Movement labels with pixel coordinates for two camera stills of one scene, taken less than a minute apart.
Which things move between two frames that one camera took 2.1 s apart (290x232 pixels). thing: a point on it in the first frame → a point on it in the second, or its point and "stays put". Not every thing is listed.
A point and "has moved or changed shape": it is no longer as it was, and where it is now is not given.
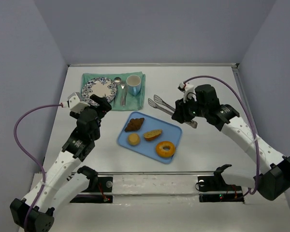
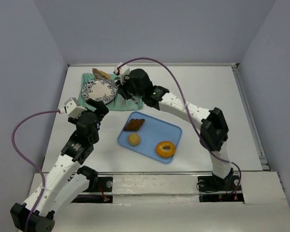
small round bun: [133, 139] stays put
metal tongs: [161, 106] has moved or changed shape
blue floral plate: [102, 86] stays put
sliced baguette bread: [152, 135] → [100, 74]
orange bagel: [163, 153] stays put
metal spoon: [117, 80] stays put
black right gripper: [180, 112] → [122, 88]
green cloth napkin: [123, 100] stays put
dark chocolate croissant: [134, 124] stays put
